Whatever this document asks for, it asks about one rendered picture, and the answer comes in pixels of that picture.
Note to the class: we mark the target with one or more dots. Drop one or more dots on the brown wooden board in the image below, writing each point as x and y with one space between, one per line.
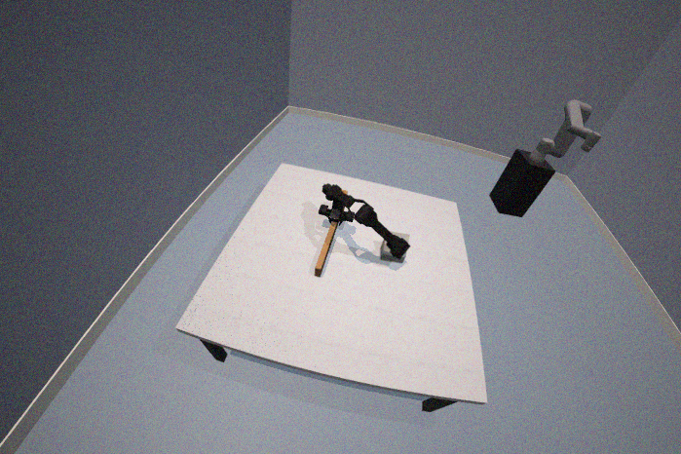
325 248

